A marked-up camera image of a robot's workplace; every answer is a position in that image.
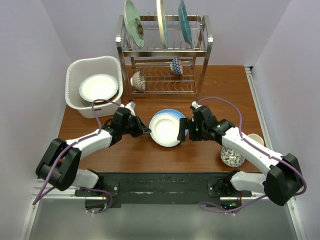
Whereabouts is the grey patterned bowl in rack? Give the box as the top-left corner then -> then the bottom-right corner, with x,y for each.
130,70 -> 146,91

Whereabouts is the blue zigzag patterned bowl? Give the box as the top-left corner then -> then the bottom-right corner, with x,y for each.
170,57 -> 183,76

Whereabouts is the white scalloped plate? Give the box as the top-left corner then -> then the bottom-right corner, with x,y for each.
79,74 -> 119,102

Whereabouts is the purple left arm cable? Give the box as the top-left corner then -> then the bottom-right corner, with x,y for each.
32,99 -> 122,214

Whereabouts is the aluminium frame rail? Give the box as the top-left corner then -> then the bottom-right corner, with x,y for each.
244,66 -> 307,240

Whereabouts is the dark green cup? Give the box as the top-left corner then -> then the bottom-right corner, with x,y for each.
247,133 -> 264,147

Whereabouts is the white plastic bin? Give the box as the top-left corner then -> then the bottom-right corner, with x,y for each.
65,56 -> 124,119

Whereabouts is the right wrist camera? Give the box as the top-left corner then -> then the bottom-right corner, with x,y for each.
190,101 -> 201,111

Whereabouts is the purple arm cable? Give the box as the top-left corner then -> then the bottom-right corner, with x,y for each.
32,99 -> 122,214
196,96 -> 308,214

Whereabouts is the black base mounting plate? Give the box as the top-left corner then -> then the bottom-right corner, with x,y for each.
75,172 -> 252,211

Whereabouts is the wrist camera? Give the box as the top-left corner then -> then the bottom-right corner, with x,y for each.
190,101 -> 201,111
125,101 -> 136,116

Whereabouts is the stainless steel dish rack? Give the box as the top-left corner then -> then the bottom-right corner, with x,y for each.
115,14 -> 214,98

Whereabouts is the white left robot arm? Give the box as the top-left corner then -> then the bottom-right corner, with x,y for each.
35,107 -> 152,196

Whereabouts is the teal plate in rack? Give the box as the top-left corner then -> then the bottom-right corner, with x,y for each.
178,0 -> 193,48

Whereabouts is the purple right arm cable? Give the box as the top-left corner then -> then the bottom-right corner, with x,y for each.
196,96 -> 308,214

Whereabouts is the cream rimmed plate in rack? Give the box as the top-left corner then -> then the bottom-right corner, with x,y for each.
156,0 -> 168,49

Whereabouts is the yellow black ornate plate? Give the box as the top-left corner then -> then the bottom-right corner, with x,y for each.
80,91 -> 119,107

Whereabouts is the light green plate in rack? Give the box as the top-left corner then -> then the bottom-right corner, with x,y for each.
124,0 -> 145,49

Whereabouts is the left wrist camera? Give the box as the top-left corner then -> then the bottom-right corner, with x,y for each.
125,101 -> 136,116

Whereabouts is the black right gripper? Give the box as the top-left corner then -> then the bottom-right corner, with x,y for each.
177,117 -> 208,142

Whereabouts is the floral patterned small bowl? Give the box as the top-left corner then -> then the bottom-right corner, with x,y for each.
220,146 -> 245,168

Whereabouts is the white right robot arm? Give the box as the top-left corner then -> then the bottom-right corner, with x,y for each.
177,103 -> 307,206

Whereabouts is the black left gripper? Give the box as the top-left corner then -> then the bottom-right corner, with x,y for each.
121,113 -> 151,138

